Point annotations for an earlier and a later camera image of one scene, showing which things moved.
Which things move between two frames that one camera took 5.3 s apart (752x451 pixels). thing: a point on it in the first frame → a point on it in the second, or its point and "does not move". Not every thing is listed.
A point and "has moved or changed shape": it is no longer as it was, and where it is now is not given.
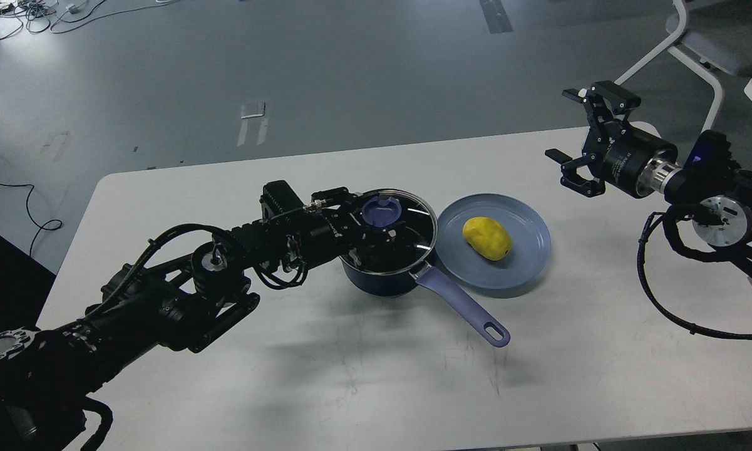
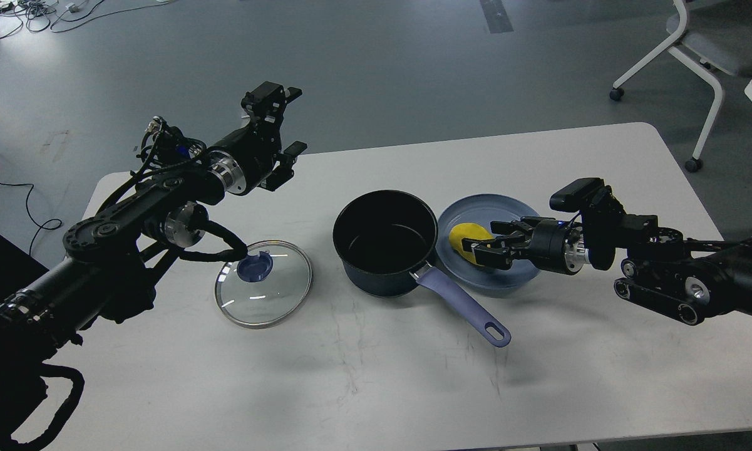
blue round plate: x=528 y=230 does not move
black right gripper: x=616 y=150 → x=555 y=245
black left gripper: x=333 y=227 → x=242 y=160
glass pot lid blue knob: x=409 y=215 has moved or changed shape
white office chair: x=711 y=36 does not move
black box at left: x=11 y=287 does not move
